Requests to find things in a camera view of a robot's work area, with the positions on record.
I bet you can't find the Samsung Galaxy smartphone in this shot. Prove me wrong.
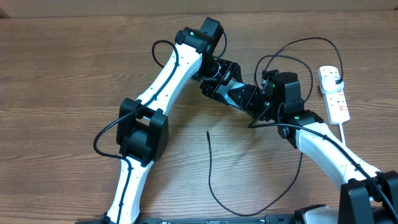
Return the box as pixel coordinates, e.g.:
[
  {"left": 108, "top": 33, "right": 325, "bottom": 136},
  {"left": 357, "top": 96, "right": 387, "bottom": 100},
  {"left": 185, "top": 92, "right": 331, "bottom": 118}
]
[{"left": 216, "top": 80, "right": 257, "bottom": 110}]

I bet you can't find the black USB charging cable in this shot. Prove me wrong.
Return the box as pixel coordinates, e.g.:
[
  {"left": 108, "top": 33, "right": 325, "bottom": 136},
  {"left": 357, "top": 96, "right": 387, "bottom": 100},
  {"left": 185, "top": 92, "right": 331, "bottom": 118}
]
[{"left": 206, "top": 37, "right": 345, "bottom": 217}]

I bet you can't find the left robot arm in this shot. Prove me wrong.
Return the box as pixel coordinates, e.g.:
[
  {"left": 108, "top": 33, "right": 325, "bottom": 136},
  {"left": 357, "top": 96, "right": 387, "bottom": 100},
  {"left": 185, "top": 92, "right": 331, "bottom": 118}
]
[{"left": 100, "top": 17, "right": 243, "bottom": 223}]

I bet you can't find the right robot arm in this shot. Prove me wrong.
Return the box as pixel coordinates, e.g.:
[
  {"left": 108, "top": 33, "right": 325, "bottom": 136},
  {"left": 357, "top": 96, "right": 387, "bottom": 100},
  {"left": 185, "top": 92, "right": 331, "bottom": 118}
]
[{"left": 259, "top": 70, "right": 397, "bottom": 223}]

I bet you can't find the white charger plug adapter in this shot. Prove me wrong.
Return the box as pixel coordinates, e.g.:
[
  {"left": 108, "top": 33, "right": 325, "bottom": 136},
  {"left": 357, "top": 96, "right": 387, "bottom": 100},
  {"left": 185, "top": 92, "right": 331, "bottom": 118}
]
[{"left": 320, "top": 77, "right": 345, "bottom": 95}]

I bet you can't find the white power strip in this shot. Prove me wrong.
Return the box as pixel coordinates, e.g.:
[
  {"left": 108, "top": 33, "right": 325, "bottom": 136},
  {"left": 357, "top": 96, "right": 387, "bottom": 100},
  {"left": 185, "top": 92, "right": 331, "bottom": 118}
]
[{"left": 317, "top": 65, "right": 351, "bottom": 126}]

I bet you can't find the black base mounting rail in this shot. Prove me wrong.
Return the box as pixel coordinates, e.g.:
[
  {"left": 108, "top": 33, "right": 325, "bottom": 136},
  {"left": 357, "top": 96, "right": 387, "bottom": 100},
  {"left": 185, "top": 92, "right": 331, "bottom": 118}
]
[{"left": 134, "top": 214, "right": 301, "bottom": 224}]

